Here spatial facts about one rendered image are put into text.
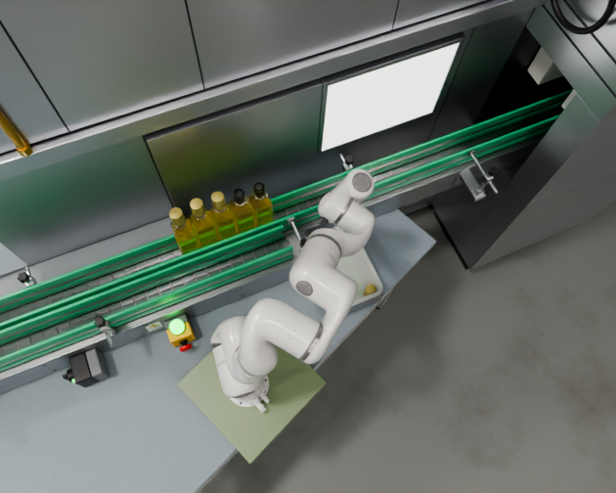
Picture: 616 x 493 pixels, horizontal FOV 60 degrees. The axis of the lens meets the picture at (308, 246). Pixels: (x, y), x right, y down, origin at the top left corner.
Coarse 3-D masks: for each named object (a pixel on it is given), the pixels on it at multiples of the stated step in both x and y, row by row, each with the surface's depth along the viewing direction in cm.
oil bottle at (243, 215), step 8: (232, 200) 151; (248, 200) 152; (232, 208) 151; (240, 208) 150; (248, 208) 151; (240, 216) 152; (248, 216) 154; (240, 224) 156; (248, 224) 159; (240, 232) 161
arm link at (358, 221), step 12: (360, 204) 130; (348, 216) 128; (360, 216) 128; (372, 216) 129; (324, 228) 118; (348, 228) 129; (360, 228) 128; (372, 228) 126; (336, 240) 116; (348, 240) 120; (360, 240) 122; (348, 252) 122
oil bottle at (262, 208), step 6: (252, 192) 152; (252, 198) 151; (264, 198) 151; (270, 198) 153; (252, 204) 152; (258, 204) 151; (264, 204) 152; (270, 204) 153; (258, 210) 153; (264, 210) 155; (270, 210) 156; (258, 216) 156; (264, 216) 158; (270, 216) 160; (258, 222) 160; (264, 222) 161
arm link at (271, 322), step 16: (256, 304) 107; (272, 304) 107; (288, 304) 110; (256, 320) 106; (272, 320) 106; (288, 320) 106; (304, 320) 108; (256, 336) 106; (272, 336) 107; (288, 336) 106; (304, 336) 106; (240, 352) 111; (256, 352) 108; (272, 352) 112; (288, 352) 109; (304, 352) 107; (256, 368) 110; (272, 368) 113
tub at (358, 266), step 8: (352, 256) 180; (360, 256) 176; (368, 256) 173; (344, 264) 179; (352, 264) 179; (360, 264) 178; (368, 264) 172; (344, 272) 178; (352, 272) 178; (360, 272) 178; (368, 272) 174; (360, 280) 177; (368, 280) 176; (376, 280) 169; (360, 288) 176; (376, 288) 171; (360, 296) 174; (368, 296) 167; (352, 304) 166
